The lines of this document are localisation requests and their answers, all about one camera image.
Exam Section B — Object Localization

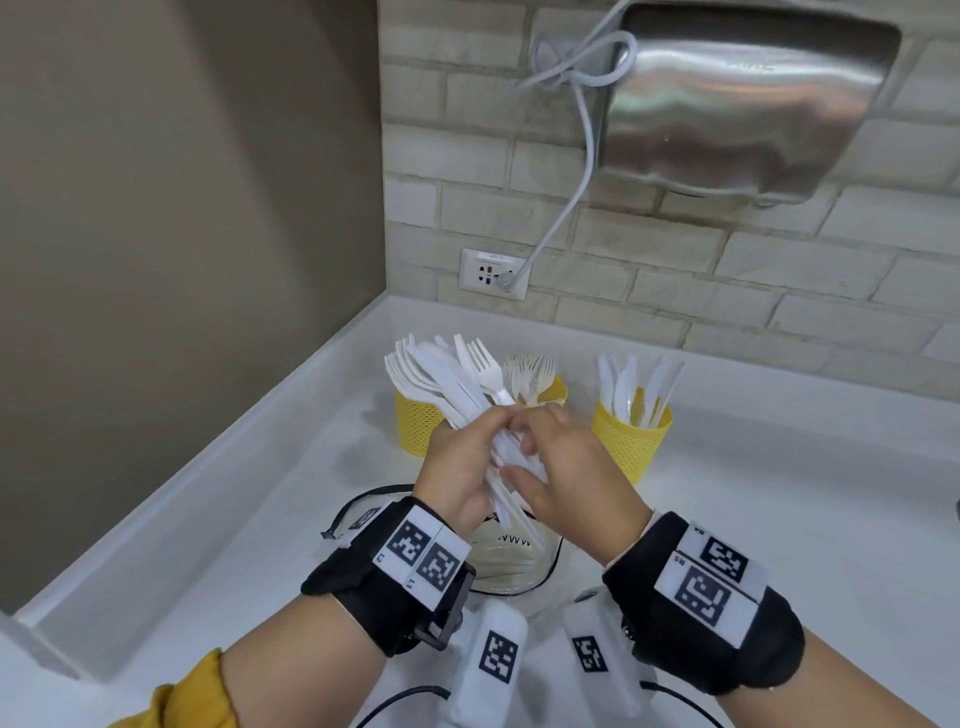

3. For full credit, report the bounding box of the person's right hand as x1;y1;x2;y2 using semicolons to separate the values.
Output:
500;403;654;568

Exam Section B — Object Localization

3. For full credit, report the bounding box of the clear plastic cutlery bag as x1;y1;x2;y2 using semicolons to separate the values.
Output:
322;483;568;616

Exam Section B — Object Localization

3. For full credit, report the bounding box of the white power cable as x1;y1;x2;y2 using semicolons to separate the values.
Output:
517;0;639;294

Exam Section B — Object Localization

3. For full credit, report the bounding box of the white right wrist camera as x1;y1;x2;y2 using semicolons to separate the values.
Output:
562;588;646;714

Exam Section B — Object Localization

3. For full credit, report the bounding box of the bunch of sorted white knives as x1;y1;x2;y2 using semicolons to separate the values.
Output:
596;353;685;430

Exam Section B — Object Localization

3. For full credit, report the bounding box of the person's left hand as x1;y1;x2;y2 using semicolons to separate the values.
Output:
412;404;519;538

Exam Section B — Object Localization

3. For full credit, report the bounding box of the black camera cable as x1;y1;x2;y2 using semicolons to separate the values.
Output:
639;678;725;728
352;683;451;728

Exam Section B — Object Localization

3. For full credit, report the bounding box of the bunch of sorted white forks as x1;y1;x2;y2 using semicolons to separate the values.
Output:
503;353;558;406

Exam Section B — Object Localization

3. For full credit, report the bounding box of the black right wrist band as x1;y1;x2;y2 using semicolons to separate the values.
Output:
602;512;806;697

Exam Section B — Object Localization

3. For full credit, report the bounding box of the steel wall hand dryer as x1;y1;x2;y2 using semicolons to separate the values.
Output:
599;3;901;205

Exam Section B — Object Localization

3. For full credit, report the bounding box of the black wrist band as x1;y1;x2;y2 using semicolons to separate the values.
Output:
602;512;806;697
301;496;478;659

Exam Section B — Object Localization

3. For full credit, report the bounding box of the packed bundle of white cutlery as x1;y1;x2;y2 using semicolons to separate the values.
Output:
383;333;549;538

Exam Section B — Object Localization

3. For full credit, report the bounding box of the yellow sleeve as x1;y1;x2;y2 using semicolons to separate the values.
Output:
108;648;241;728

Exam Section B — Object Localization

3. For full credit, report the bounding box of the person's right forearm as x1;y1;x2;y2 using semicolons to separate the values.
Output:
712;648;939;728

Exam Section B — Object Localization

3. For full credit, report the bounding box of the person's left forearm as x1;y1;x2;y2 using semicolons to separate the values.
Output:
221;592;391;728

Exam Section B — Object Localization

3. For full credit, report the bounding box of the white wall socket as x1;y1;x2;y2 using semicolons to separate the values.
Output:
458;247;532;303

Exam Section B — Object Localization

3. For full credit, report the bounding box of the black left wrist band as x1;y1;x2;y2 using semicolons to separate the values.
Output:
301;496;478;659

